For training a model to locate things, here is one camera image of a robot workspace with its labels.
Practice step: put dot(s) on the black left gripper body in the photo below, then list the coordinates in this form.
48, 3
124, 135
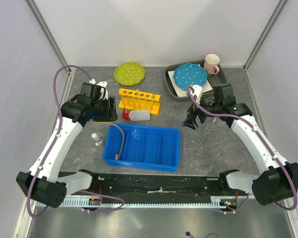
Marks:
104, 116

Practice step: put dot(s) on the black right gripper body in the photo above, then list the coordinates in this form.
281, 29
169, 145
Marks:
212, 107

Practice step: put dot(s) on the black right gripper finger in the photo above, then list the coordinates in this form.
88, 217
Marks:
191, 111
190, 122

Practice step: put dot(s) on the white wash bottle red cap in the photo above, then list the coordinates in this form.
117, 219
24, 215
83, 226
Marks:
136, 115

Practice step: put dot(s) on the round glass flask white stopper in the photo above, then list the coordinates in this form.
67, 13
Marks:
97, 139

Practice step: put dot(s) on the metal crucible tongs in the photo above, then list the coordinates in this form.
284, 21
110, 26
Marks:
198, 144

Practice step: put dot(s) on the tan rubber tube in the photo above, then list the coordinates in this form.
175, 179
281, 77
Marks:
117, 156

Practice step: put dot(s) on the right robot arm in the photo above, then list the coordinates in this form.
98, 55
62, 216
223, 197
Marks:
278, 179

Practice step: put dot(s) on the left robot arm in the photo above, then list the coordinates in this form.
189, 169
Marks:
42, 182

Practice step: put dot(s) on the white square board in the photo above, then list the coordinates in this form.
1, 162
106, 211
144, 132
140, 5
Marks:
187, 75

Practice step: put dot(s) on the yellow test tube rack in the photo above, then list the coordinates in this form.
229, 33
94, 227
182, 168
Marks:
130, 103

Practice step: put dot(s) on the blue polka dot plate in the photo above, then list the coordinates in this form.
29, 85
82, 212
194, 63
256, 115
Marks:
189, 74

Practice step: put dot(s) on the pink mug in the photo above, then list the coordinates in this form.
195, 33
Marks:
211, 64

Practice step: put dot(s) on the blue divided plastic bin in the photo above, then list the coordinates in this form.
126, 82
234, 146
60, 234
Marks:
145, 147

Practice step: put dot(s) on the green polka dot plate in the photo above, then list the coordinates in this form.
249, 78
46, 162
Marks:
129, 73

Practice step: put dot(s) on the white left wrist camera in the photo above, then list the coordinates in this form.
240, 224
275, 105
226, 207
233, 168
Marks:
103, 92

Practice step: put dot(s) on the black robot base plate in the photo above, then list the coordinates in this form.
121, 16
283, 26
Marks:
164, 188

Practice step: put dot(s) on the white cable duct strip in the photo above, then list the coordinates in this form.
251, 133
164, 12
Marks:
88, 202

